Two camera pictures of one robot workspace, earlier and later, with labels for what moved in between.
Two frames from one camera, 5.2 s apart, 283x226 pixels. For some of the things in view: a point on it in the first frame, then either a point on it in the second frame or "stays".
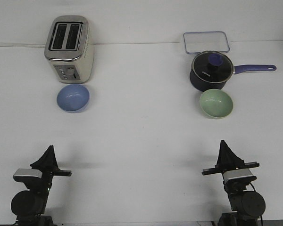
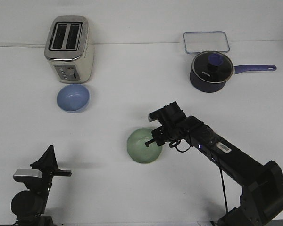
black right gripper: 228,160 -> 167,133
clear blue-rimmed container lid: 197,42 stays
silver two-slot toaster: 70,49 stays
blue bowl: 73,98 stays
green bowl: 216,103 -> 137,148
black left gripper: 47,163 stays
